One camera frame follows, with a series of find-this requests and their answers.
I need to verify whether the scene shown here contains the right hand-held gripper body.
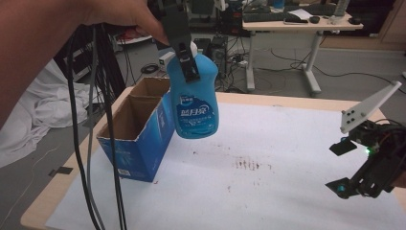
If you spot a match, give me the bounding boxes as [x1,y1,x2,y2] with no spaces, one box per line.
[339,80,406,199]

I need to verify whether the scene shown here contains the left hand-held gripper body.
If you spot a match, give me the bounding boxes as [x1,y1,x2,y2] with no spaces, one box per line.
[157,0,197,65]

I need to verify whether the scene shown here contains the blue detergent bottle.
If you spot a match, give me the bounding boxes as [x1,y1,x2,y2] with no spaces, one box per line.
[166,41,221,140]

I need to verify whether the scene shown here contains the blue cardboard box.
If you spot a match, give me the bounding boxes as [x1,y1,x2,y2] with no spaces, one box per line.
[96,76,177,183]

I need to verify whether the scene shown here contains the person's right hand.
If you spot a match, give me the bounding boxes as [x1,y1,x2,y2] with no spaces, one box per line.
[390,171,406,194]

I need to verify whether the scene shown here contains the white box device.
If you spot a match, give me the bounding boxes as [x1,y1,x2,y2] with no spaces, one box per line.
[158,51,177,73]

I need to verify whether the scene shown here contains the black computer tower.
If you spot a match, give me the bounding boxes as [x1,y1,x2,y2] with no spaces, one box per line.
[210,34,230,80]

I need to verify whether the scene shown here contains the round white table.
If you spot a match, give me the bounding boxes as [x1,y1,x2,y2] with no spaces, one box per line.
[114,29,154,46]

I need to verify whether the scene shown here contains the white table mat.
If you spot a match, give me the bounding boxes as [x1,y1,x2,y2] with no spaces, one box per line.
[44,101,406,230]

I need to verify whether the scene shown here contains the black keyboard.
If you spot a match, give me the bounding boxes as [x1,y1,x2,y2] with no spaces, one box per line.
[282,3,340,17]
[243,11,300,24]

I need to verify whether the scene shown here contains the light wooden desk white legs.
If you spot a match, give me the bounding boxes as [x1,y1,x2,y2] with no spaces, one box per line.
[241,11,365,98]

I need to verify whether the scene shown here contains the white paper sheet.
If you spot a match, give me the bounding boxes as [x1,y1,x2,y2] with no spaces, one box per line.
[287,8,316,21]

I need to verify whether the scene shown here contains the white cloth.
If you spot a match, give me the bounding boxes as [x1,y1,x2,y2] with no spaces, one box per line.
[0,58,98,170]

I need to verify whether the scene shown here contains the black floor tape piece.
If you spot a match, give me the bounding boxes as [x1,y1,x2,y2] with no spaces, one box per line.
[48,165,74,178]

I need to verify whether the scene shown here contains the coiled black cable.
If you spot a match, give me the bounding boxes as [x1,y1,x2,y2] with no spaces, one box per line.
[140,62,160,76]

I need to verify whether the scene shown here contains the red cable coil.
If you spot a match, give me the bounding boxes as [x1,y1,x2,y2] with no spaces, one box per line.
[119,29,142,39]

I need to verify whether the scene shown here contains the black floor cable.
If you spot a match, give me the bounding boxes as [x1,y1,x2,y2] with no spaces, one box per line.
[270,47,406,88]

